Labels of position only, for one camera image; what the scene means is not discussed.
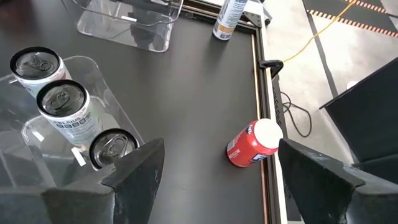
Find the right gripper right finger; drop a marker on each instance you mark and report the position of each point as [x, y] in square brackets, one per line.
[323, 193]

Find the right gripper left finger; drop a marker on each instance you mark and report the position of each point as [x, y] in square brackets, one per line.
[136, 186]

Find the red Fanta soda can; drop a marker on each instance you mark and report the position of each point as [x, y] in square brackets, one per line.
[248, 149]

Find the white round floor stand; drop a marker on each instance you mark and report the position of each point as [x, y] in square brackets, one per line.
[353, 84]

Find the clear plastic storage bin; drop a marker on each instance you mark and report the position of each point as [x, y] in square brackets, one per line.
[124, 37]
[18, 149]

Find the black table clamp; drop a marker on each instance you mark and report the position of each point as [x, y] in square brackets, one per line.
[271, 64]

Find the black mat orange striped edge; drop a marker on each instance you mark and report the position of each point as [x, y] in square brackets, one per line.
[373, 18]

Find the black aluminium table frame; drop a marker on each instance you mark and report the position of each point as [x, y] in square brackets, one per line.
[265, 99]

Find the grey corner bracket plate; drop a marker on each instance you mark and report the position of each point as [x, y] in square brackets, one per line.
[255, 19]

